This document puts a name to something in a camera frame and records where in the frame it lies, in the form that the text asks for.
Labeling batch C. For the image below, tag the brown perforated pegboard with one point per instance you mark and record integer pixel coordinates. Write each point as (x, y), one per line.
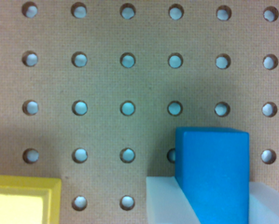
(92, 91)

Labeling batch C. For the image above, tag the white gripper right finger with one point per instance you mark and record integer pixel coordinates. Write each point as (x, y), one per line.
(263, 204)

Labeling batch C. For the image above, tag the blue rectangular block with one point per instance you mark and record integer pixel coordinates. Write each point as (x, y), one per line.
(212, 169)

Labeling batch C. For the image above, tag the yellow cube with hole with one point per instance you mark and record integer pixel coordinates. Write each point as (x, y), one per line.
(30, 200)

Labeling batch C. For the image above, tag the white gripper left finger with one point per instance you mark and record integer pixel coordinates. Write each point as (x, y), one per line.
(166, 203)

